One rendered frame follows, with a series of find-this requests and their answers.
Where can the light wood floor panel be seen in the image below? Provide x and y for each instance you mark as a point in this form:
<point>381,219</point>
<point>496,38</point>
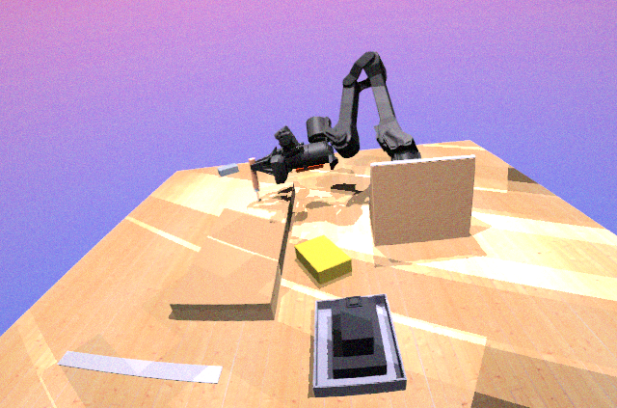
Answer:
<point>237,273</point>

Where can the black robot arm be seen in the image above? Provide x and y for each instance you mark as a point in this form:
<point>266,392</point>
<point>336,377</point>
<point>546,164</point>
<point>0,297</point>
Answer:
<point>344,136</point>

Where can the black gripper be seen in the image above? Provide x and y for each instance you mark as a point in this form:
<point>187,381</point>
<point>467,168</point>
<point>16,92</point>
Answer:
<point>278,165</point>

